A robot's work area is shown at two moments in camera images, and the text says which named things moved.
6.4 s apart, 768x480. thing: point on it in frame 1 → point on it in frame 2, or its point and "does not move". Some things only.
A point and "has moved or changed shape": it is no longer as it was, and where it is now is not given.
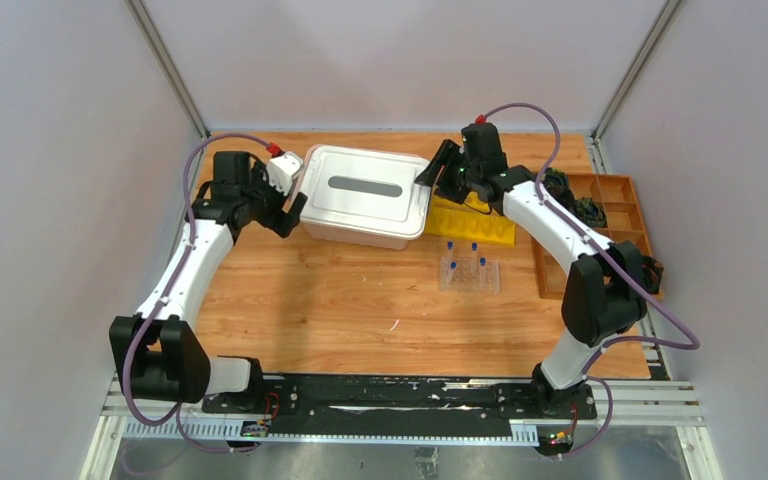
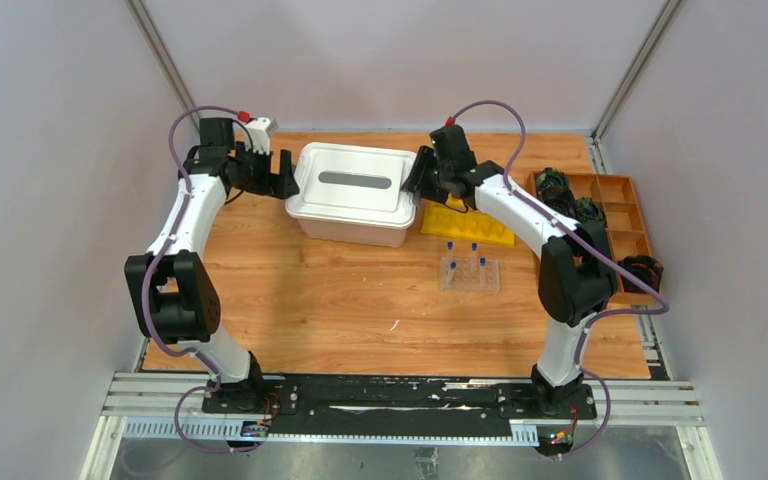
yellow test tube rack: (472, 220) does not move
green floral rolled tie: (588, 212) does not move
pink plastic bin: (320, 231) has moved or changed shape
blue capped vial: (453, 267) does not move
